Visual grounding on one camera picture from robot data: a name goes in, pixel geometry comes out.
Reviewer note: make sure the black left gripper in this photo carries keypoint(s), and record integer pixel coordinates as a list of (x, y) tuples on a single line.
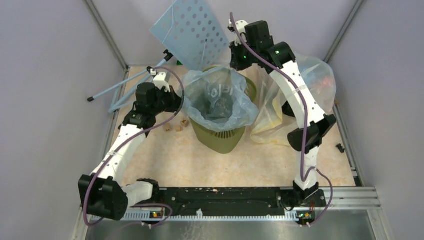
[(174, 99)]

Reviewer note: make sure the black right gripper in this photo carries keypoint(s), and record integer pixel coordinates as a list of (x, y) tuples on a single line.
[(235, 63)]

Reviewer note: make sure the light blue trash bag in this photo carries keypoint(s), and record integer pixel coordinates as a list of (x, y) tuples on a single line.
[(217, 100)]

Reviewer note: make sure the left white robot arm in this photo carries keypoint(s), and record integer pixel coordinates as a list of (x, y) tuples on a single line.
[(100, 192)]

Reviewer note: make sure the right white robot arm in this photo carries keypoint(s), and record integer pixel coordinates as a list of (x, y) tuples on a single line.
[(253, 44)]

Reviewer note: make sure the green plastic trash bin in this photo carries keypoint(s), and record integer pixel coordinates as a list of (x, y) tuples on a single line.
[(223, 142)]

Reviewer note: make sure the wooden cube block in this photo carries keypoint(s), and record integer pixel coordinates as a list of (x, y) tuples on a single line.
[(178, 128), (184, 123), (167, 127)]

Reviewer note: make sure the blue perforated music stand desk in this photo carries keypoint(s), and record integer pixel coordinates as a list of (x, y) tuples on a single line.
[(191, 32)]

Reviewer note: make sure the clear yellow-banded plastic bag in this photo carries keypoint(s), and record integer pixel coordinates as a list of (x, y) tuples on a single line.
[(318, 88)]

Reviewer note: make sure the small black clip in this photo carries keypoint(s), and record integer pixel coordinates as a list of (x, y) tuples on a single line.
[(340, 148)]

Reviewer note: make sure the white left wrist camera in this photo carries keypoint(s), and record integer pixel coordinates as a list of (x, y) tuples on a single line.
[(160, 80)]

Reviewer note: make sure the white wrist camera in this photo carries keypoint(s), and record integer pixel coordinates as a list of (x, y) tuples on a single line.
[(241, 28), (160, 80)]

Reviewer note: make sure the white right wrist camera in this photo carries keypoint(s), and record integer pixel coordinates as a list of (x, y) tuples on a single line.
[(241, 28)]

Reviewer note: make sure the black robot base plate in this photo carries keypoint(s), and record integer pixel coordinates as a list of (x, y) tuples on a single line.
[(235, 201)]

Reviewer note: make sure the white slotted cable duct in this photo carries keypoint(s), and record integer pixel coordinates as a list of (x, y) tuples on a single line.
[(147, 216)]

